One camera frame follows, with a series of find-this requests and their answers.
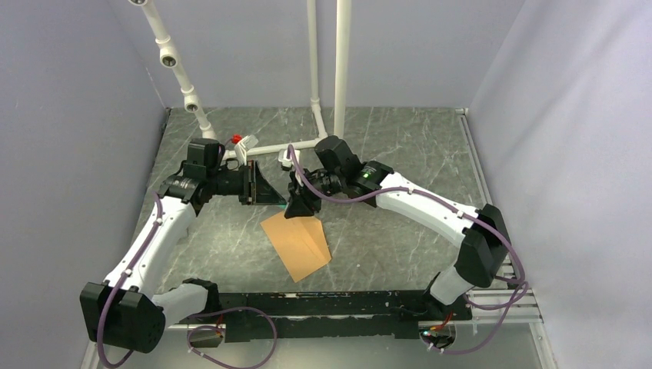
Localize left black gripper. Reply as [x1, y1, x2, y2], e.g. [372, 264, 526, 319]
[208, 160, 285, 206]

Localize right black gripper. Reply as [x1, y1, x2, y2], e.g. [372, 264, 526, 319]
[285, 166, 345, 217]

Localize brown paper envelope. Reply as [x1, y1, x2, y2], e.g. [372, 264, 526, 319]
[261, 212, 331, 283]

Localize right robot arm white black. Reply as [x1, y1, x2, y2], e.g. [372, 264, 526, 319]
[279, 135, 509, 319]

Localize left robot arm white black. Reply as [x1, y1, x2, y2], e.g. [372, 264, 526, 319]
[80, 138, 286, 353]

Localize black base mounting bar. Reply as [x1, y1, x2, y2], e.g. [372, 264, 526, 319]
[181, 290, 472, 343]

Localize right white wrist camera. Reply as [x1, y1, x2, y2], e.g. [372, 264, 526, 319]
[278, 149, 294, 171]

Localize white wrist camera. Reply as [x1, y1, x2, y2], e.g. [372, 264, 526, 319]
[231, 134, 258, 165]
[278, 149, 294, 171]

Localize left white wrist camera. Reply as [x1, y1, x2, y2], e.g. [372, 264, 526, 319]
[231, 134, 258, 165]

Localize white PVC pipe frame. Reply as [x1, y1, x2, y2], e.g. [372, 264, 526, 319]
[127, 0, 354, 160]

